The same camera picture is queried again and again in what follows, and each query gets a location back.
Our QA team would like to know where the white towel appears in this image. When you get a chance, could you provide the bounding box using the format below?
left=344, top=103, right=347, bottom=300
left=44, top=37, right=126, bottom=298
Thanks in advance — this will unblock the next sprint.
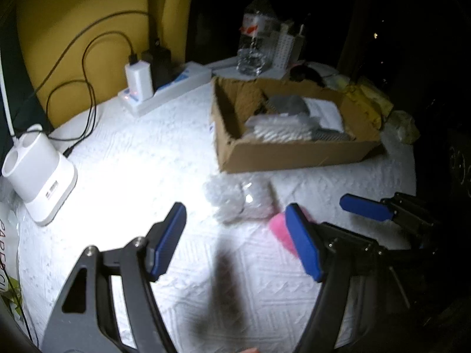
left=304, top=97, right=344, bottom=133

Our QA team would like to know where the cotton swab bag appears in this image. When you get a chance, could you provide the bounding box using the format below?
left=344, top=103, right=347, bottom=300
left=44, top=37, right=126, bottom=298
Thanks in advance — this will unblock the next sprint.
left=242, top=114, right=320, bottom=144

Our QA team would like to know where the pink fluffy sponge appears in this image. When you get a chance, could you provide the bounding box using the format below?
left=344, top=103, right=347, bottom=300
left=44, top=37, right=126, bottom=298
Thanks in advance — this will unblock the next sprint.
left=268, top=212, right=298, bottom=257

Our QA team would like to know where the crumpled clear plastic bag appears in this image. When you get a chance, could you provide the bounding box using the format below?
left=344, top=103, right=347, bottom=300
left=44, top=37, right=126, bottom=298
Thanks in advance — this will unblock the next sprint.
left=388, top=110, right=419, bottom=145

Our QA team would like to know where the yellow tissue pack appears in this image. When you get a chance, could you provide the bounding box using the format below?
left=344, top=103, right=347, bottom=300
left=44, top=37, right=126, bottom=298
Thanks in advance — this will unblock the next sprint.
left=344, top=84, right=383, bottom=130

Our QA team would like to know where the pale cream tissue pack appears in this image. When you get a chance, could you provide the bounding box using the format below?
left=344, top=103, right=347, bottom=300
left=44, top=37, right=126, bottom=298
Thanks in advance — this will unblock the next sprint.
left=360, top=84, right=394, bottom=118

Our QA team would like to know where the white knitted tablecloth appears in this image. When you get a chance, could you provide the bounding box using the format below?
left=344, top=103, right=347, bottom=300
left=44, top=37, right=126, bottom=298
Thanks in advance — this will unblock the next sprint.
left=19, top=81, right=416, bottom=352

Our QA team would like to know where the bubble wrap piece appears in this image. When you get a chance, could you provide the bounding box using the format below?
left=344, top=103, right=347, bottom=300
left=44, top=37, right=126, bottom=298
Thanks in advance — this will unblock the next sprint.
left=206, top=174, right=276, bottom=224

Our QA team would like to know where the white toothbrush holder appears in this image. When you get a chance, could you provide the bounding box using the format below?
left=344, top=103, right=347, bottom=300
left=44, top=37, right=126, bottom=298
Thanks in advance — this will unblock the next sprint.
left=1, top=124, right=77, bottom=226

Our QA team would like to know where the black round object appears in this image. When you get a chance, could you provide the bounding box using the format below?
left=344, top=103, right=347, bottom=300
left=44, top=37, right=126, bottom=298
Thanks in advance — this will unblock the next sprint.
left=289, top=64, right=326, bottom=88

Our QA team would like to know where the brown cardboard box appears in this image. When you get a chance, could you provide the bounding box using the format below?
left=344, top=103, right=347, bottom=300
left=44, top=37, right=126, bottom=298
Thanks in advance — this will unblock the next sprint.
left=212, top=76, right=383, bottom=173

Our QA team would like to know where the white perforated plastic basket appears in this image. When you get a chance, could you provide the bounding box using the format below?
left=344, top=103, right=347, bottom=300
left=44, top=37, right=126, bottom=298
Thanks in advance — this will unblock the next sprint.
left=271, top=23, right=304, bottom=71

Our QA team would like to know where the clear plastic water bottle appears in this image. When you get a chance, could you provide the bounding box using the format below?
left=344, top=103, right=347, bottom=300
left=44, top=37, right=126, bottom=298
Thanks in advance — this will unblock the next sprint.
left=236, top=0, right=276, bottom=76

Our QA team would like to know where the white power strip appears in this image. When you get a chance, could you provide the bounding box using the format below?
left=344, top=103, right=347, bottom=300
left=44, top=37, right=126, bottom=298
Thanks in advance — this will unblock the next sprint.
left=117, top=62, right=212, bottom=118

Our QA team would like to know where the white usb charger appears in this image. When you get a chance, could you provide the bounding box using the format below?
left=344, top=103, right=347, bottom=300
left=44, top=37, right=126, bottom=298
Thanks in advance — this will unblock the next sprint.
left=125, top=61, right=154, bottom=102

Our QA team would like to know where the black power adapter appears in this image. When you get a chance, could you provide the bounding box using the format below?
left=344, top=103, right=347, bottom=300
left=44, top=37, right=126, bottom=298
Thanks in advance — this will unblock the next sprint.
left=141, top=36, right=173, bottom=91

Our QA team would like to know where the black charging cable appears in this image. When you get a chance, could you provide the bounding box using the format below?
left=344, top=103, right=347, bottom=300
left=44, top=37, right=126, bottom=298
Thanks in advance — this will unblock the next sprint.
left=21, top=10, right=159, bottom=157

